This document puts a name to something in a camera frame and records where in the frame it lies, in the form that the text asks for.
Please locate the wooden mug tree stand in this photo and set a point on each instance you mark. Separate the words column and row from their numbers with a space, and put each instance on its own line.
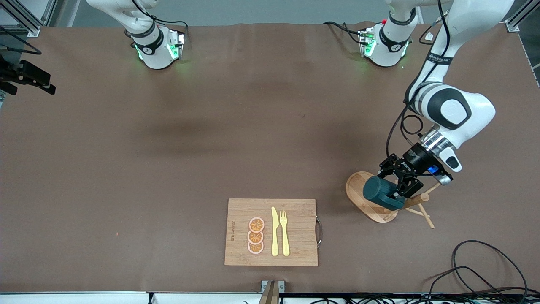
column 358, row 190

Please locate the yellow plastic knife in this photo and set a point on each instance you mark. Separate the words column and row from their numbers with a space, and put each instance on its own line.
column 274, row 232

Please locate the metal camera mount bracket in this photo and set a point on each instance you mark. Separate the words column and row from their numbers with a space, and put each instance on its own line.
column 265, row 287

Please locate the small white paper scrap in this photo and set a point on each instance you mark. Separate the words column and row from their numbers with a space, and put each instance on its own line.
column 428, row 36

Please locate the dark teal mug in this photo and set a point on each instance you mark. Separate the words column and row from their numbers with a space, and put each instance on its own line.
column 377, row 192

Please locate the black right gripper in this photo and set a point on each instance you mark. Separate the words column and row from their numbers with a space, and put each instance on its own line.
column 26, row 72

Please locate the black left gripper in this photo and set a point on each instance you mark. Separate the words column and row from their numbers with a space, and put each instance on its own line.
column 415, row 158

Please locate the aluminium frame profile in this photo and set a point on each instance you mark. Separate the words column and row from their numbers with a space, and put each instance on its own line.
column 523, row 14
column 17, row 12

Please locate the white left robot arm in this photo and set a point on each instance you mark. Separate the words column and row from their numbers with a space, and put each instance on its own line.
column 472, row 109

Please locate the orange slice toy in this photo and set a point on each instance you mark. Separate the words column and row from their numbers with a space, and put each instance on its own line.
column 255, row 248
column 255, row 237
column 256, row 224

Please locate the yellow plastic fork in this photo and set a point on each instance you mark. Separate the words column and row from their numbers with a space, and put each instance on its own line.
column 285, row 240

